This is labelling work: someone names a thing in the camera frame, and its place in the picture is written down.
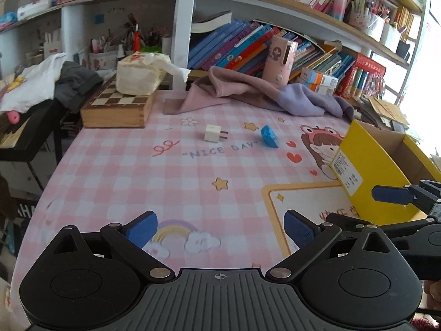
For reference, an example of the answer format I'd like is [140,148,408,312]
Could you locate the small blue object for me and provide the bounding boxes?
[260,125,279,149]

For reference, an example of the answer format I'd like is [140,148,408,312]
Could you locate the white power plug adapter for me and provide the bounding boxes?
[204,124,228,143]

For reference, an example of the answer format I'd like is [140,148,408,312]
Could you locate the yellow cardboard box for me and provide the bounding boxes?
[331,120,440,225]

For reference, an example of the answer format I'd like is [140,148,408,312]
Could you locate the brown paper envelope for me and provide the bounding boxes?
[368,97,409,126]

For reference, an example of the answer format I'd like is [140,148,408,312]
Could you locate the stack of books right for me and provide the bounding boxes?
[354,97,409,133]

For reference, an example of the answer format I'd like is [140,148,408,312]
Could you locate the pink checkered tablecloth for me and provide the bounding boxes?
[10,95,349,310]

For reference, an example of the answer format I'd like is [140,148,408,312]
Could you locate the wooden chess box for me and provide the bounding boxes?
[81,76,155,129]

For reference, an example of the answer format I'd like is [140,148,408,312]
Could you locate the red dictionary books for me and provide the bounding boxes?
[335,53,386,99]

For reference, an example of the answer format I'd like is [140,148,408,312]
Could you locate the orange white boxes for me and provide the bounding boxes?
[296,68,338,96]

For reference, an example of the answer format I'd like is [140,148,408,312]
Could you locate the tissue pack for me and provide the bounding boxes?
[115,52,190,97]

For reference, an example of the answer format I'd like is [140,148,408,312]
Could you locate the dark grey garment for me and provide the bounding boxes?
[55,61,103,113]

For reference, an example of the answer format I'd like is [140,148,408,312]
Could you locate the pink purple cloth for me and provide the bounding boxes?
[164,66,354,121]

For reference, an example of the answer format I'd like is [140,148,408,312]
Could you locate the white bookshelf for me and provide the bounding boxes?
[0,0,428,92]

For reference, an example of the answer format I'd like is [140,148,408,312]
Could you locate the white t-shirt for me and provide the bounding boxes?
[1,53,67,114]

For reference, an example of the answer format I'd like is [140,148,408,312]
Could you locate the pink cylindrical device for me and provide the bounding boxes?
[262,37,298,86]

